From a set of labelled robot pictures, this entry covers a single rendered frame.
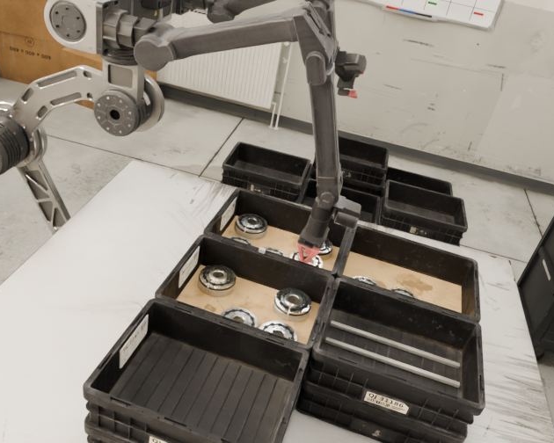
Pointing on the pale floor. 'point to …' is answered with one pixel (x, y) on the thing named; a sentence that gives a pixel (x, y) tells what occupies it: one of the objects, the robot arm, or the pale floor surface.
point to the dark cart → (550, 286)
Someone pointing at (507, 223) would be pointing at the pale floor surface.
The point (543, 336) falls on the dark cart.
